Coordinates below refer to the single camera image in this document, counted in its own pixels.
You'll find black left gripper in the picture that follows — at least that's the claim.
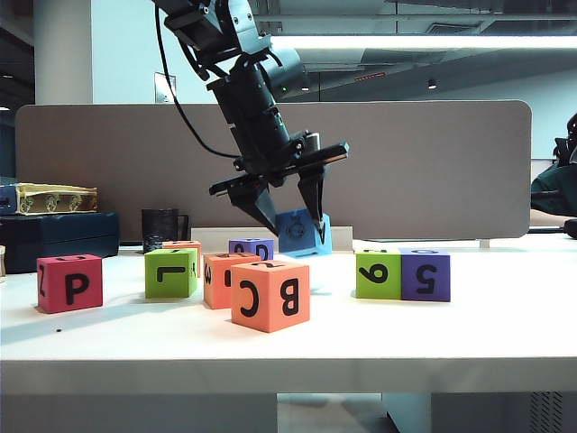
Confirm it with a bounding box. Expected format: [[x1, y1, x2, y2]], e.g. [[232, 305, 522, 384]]
[[208, 130, 351, 231]]

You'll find blue block I A fish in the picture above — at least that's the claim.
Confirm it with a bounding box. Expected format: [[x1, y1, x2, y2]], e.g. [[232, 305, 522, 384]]
[[274, 207, 334, 259]]

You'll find purple block R D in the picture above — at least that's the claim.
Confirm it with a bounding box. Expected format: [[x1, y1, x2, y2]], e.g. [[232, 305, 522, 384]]
[[227, 237, 276, 263]]

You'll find orange block F 3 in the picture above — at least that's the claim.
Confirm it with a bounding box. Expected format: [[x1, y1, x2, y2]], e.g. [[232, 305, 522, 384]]
[[202, 252, 263, 311]]

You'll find green block T L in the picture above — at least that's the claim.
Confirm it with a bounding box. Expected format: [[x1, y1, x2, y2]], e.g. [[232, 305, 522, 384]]
[[143, 247, 199, 300]]

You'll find red block U P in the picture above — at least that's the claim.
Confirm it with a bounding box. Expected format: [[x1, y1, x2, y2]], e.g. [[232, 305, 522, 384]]
[[36, 253, 105, 315]]

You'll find bare forearm of person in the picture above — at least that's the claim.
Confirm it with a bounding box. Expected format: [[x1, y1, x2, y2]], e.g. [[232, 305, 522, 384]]
[[528, 207, 577, 229]]

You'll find orange block 2 B C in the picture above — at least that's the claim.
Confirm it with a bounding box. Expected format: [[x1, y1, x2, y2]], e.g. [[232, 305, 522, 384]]
[[230, 259, 312, 335]]

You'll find orange block Q D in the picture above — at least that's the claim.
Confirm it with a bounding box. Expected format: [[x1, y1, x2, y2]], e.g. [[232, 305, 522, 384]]
[[161, 240, 203, 280]]

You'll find grey-brown desk partition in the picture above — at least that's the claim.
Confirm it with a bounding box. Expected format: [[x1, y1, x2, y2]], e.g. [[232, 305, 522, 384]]
[[15, 99, 534, 242]]

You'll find black mug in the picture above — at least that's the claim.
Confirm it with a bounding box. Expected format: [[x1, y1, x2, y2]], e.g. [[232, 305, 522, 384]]
[[141, 207, 190, 253]]

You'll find green block N 9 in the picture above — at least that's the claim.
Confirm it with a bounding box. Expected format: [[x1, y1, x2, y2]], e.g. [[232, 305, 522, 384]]
[[354, 248, 403, 300]]

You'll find purple block G R 5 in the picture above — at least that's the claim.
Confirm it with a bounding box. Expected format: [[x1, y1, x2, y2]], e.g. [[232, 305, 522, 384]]
[[398, 246, 453, 303]]

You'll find long ceiling light strip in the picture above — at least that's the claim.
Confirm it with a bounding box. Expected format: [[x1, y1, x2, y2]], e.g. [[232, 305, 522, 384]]
[[265, 34, 577, 51]]

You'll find dark blue hard case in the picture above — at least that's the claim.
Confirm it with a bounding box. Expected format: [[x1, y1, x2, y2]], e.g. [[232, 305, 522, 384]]
[[0, 211, 121, 275]]

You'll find yellow patterned box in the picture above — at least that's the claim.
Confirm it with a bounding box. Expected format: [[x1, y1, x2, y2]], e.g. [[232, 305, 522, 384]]
[[0, 181, 99, 217]]

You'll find white table leg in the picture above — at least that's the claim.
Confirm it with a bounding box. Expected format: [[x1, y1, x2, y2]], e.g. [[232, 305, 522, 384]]
[[381, 392, 433, 433]]

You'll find seated person green top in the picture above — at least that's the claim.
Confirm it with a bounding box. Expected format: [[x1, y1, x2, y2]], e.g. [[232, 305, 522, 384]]
[[529, 112, 577, 214]]

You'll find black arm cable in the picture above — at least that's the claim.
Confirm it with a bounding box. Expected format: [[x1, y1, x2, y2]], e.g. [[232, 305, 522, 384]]
[[153, 2, 243, 161]]

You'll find white wall poster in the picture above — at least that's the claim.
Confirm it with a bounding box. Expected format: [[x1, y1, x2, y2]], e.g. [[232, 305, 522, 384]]
[[153, 71, 178, 105]]

